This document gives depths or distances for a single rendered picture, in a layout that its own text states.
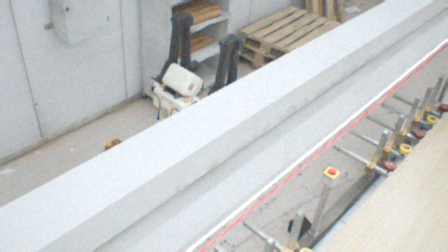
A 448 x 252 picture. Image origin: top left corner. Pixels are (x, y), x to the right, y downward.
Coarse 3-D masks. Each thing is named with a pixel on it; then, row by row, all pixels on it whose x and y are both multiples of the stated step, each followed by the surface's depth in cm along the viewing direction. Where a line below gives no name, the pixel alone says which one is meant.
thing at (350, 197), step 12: (396, 144) 339; (408, 144) 347; (360, 180) 305; (372, 180) 306; (348, 192) 295; (360, 192) 296; (336, 204) 285; (348, 204) 286; (324, 216) 276; (336, 216) 277; (324, 228) 269; (300, 240) 260; (312, 240) 261
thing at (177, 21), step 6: (180, 12) 284; (186, 12) 284; (174, 18) 280; (180, 18) 279; (186, 18) 281; (174, 24) 281; (180, 24) 280; (174, 30) 282; (180, 30) 284; (174, 36) 284; (180, 36) 287; (174, 42) 286; (174, 48) 288; (174, 54) 291; (168, 60) 295; (174, 60) 293
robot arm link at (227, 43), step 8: (224, 40) 259; (232, 40) 258; (224, 48) 258; (232, 48) 261; (224, 56) 260; (224, 64) 263; (216, 72) 269; (224, 72) 267; (216, 80) 270; (224, 80) 271; (216, 88) 272
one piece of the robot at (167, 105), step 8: (160, 88) 282; (160, 96) 280; (168, 96) 275; (184, 96) 278; (160, 104) 283; (168, 104) 277; (176, 104) 272; (184, 104) 270; (192, 104) 275; (160, 112) 285; (168, 112) 280; (176, 112) 274; (160, 120) 288
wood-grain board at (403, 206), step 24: (432, 144) 310; (408, 168) 288; (432, 168) 289; (384, 192) 268; (408, 192) 270; (432, 192) 271; (360, 216) 252; (384, 216) 253; (408, 216) 254; (432, 216) 255; (336, 240) 237; (360, 240) 238; (384, 240) 239; (408, 240) 240; (432, 240) 241
